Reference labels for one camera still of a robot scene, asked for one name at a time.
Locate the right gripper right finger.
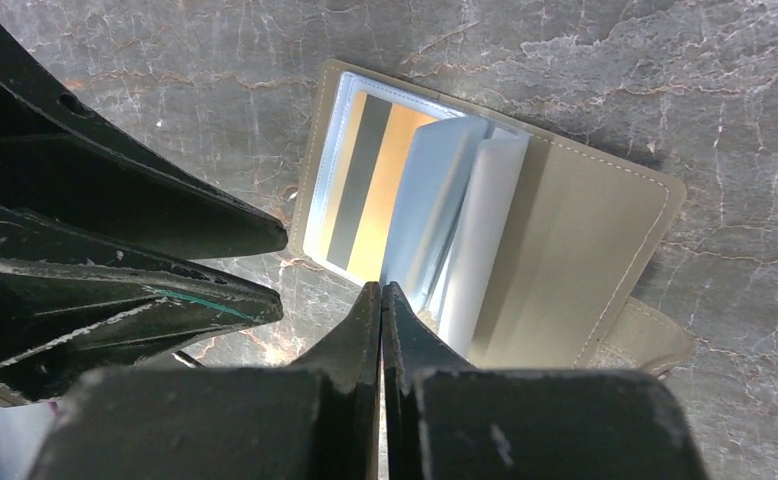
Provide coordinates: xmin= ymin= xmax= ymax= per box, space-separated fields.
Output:
xmin=381 ymin=283 xmax=708 ymax=479

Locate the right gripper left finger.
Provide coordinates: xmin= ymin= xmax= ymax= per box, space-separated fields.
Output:
xmin=30 ymin=282 xmax=381 ymax=479

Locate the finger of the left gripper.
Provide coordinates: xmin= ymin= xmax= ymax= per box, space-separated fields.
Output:
xmin=0 ymin=24 xmax=288 ymax=260
xmin=0 ymin=205 xmax=283 ymax=407

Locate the olive card holder wallet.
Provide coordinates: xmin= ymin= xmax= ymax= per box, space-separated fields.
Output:
xmin=291 ymin=60 xmax=694 ymax=375

